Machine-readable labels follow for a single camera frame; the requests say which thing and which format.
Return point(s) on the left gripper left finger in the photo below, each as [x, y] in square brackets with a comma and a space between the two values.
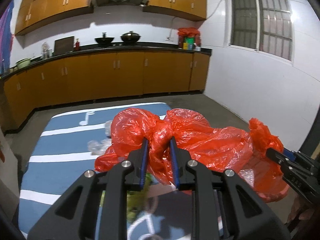
[135, 180]

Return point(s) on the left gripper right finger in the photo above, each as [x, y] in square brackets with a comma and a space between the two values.
[179, 159]

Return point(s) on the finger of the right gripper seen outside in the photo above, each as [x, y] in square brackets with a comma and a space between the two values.
[281, 159]

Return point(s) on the light green plastic bag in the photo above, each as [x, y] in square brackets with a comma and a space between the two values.
[136, 200]

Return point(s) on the small red bag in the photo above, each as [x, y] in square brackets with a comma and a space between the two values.
[262, 139]

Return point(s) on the large red plastic bag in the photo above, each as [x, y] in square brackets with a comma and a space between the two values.
[217, 148]

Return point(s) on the red plastic trash basket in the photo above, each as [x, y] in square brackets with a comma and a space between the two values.
[265, 178]

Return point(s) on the lower orange kitchen cabinets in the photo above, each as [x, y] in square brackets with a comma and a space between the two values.
[99, 74]

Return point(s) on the person's right hand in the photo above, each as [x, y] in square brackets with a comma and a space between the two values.
[300, 209]

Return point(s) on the clear white plastic bag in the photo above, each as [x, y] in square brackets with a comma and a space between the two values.
[99, 147]

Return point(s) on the blue white striped mat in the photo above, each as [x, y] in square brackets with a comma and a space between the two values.
[62, 155]

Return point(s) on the red bag on counter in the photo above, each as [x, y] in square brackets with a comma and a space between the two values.
[189, 38]

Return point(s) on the right black wok with lid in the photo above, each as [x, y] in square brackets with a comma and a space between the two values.
[130, 38]

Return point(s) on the left black wok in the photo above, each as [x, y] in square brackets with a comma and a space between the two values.
[104, 41]

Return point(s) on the barred window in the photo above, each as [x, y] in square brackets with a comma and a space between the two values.
[263, 26]

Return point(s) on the red sauce bottle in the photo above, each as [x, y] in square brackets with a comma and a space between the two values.
[77, 45]

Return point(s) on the dark wooden cutting board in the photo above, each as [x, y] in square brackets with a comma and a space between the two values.
[63, 45]

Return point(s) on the glass jar with utensils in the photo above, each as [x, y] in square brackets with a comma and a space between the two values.
[46, 51]

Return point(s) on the green basin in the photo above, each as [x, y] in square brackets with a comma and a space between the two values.
[23, 63]

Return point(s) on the purple blue hanging cloth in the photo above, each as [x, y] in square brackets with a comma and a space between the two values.
[6, 38]

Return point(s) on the upper left orange cabinets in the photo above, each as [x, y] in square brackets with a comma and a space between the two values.
[34, 14]

